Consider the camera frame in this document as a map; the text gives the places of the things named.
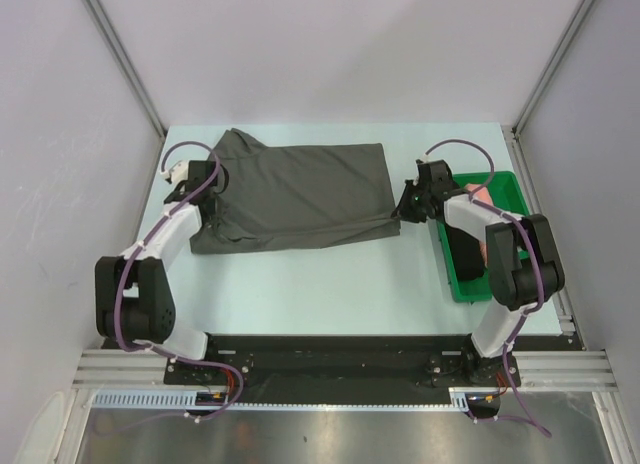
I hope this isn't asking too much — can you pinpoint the pink rolled t shirt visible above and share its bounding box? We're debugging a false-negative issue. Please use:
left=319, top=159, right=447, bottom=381
left=465, top=183, right=494, bottom=266

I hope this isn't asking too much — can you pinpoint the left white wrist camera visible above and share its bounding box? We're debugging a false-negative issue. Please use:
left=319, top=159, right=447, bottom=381
left=159, top=160, right=190, bottom=185

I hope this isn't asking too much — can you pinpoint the grey t shirt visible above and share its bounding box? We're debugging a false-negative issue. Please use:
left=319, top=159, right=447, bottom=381
left=190, top=128, right=400, bottom=255

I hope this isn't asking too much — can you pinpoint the left aluminium corner post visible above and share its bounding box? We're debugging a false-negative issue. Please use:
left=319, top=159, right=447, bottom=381
left=80, top=0, right=168, bottom=140

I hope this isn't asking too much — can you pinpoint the black rolled t shirt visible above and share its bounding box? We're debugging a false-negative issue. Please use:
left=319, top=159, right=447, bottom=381
left=445, top=226, right=485, bottom=282

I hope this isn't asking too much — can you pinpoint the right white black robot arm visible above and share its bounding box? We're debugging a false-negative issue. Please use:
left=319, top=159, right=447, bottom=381
left=393, top=160, right=565, bottom=385

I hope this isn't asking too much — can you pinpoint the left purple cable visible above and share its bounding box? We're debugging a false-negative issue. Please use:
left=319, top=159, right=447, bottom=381
left=112, top=139, right=224, bottom=354

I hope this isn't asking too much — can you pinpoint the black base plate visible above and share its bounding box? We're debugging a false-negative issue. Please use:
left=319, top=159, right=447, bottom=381
left=158, top=335, right=580, bottom=407

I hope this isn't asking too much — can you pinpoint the green plastic tray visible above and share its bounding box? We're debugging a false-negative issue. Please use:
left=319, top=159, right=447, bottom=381
left=437, top=171, right=529, bottom=303

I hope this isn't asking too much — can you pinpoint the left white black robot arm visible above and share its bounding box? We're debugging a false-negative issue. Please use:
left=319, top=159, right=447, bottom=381
left=94, top=158, right=229, bottom=384

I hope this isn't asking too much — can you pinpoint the aluminium corner post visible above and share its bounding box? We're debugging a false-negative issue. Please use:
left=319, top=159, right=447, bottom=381
left=80, top=0, right=168, bottom=140
left=511, top=0, right=599, bottom=138

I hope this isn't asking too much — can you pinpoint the purple cable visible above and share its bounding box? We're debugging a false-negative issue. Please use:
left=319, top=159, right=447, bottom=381
left=423, top=137, right=549, bottom=315
left=112, top=139, right=224, bottom=354

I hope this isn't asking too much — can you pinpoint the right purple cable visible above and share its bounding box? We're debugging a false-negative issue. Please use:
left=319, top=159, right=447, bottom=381
left=423, top=137, right=549, bottom=315

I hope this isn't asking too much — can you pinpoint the aluminium frame rail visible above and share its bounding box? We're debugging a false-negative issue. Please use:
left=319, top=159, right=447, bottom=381
left=72, top=349, right=167, bottom=389

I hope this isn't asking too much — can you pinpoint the right aluminium corner post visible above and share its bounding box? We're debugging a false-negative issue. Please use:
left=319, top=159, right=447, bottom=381
left=511, top=0, right=599, bottom=138

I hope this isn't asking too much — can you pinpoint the white slotted cable duct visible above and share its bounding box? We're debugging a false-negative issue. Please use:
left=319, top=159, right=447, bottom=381
left=93, top=390, right=229, bottom=411

